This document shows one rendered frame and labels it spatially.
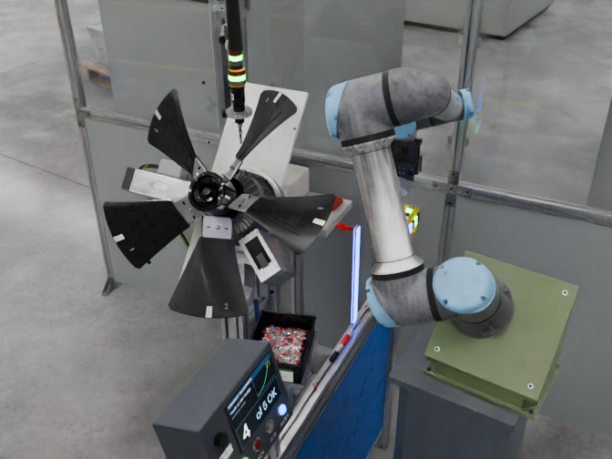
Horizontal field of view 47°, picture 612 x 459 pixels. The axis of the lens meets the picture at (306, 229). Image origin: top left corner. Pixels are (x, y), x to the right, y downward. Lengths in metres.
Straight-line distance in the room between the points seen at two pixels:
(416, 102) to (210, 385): 0.68
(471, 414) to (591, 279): 1.08
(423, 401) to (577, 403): 1.33
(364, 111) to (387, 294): 0.38
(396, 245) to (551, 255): 1.19
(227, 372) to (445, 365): 0.56
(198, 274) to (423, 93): 0.90
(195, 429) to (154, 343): 2.15
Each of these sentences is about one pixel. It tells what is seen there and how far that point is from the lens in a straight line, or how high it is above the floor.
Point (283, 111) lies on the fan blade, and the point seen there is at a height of 1.42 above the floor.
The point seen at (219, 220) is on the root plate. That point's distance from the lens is 2.04.
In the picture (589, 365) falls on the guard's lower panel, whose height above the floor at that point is 0.36.
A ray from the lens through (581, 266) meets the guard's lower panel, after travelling 2.60.
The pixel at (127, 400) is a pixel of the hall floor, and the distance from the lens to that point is 3.15.
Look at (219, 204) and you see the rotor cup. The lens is 1.98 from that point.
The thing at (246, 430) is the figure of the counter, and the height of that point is 1.16.
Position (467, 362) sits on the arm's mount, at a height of 1.08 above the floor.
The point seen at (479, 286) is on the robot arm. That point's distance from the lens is 1.45.
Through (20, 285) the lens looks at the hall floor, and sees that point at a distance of 3.98.
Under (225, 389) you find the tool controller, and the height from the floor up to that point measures 1.25.
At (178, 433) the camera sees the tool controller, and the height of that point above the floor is 1.23.
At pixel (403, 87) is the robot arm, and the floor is 1.68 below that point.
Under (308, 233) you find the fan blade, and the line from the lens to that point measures 1.88.
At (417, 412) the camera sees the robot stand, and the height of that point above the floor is 0.91.
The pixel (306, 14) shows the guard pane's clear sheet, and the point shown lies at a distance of 2.54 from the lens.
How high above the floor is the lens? 2.18
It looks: 32 degrees down
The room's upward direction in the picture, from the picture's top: 1 degrees counter-clockwise
